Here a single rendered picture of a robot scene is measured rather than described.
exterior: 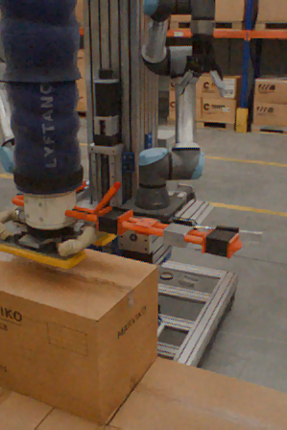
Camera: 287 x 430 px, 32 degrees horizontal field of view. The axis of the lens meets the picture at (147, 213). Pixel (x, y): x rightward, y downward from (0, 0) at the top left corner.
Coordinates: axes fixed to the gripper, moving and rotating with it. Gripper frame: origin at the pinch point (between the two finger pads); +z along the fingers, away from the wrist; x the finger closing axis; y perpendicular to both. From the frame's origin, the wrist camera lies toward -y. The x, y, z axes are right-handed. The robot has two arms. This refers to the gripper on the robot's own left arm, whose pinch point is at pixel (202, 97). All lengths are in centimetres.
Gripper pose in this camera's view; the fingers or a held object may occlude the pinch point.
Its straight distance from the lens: 176.5
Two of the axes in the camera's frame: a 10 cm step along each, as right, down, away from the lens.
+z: 0.0, 9.3, 3.6
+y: -3.8, 3.3, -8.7
